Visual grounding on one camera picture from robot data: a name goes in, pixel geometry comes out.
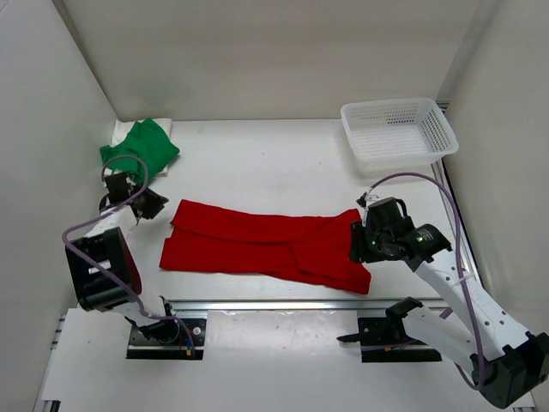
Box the red t shirt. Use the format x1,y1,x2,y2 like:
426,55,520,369
160,200,371,294

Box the green t shirt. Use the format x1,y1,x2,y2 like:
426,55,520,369
99,117,180,188

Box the white t shirt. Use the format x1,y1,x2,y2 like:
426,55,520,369
102,117,174,179

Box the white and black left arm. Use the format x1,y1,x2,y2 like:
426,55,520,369
65,172,183,345

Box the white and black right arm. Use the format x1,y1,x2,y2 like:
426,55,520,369
344,197,548,409

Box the white plastic basket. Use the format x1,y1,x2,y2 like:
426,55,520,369
341,98,459,173

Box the white front cover board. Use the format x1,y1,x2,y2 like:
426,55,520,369
37,307,537,412

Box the aluminium left table rail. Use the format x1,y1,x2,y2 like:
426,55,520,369
81,238,106,296

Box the aluminium right table rail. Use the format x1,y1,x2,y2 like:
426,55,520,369
431,159,485,289

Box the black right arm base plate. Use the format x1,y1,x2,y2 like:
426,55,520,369
336,297,442,363

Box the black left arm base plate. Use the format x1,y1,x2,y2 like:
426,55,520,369
126,317,207,361

